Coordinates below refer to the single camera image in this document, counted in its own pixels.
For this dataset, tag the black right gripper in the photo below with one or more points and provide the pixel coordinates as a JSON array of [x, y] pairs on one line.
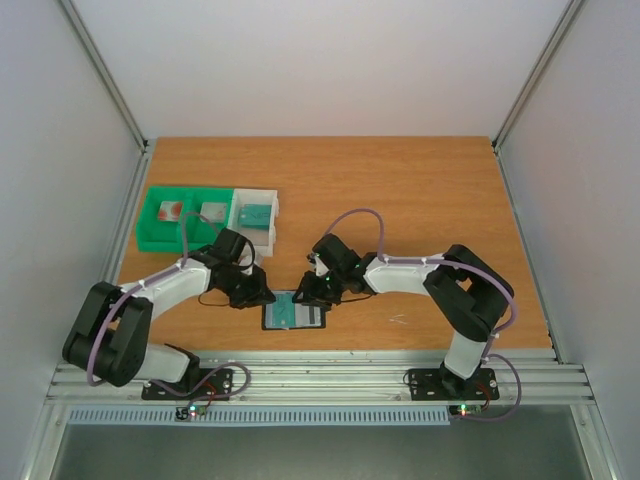
[[316, 293]]

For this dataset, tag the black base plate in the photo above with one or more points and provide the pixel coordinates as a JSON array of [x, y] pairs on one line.
[[434, 384], [218, 384]]

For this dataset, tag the teal card in sleeve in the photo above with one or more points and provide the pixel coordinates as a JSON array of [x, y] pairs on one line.
[[287, 312]]

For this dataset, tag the grey slotted cable duct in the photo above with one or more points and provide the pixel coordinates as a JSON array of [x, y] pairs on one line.
[[260, 416]]

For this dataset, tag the grey aluminium frame rail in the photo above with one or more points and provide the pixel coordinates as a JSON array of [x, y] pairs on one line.
[[80, 30]]

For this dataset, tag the black leather card holder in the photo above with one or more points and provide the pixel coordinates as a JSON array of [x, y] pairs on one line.
[[295, 317]]

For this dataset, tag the teal VIP card stack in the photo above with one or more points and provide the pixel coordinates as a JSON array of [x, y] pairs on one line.
[[255, 216]]

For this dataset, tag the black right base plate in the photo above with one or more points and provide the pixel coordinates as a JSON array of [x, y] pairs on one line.
[[434, 384]]

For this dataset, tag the grey card with red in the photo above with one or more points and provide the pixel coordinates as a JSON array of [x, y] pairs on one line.
[[215, 212]]

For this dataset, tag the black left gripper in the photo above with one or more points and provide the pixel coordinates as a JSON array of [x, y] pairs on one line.
[[260, 295]]

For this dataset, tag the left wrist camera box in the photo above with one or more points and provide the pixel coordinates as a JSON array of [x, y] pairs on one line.
[[246, 262]]

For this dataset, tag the white plastic bin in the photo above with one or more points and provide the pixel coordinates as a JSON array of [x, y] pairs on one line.
[[263, 240]]

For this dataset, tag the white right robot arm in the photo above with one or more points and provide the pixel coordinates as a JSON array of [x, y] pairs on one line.
[[471, 296]]

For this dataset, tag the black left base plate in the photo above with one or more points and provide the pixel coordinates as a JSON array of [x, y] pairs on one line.
[[218, 384]]

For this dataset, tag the red patterned card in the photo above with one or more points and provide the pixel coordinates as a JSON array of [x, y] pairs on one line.
[[170, 211]]

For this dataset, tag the green plastic bin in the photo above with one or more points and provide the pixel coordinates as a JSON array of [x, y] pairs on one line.
[[154, 236]]

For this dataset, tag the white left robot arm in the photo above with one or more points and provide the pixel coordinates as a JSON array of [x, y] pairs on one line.
[[109, 339]]

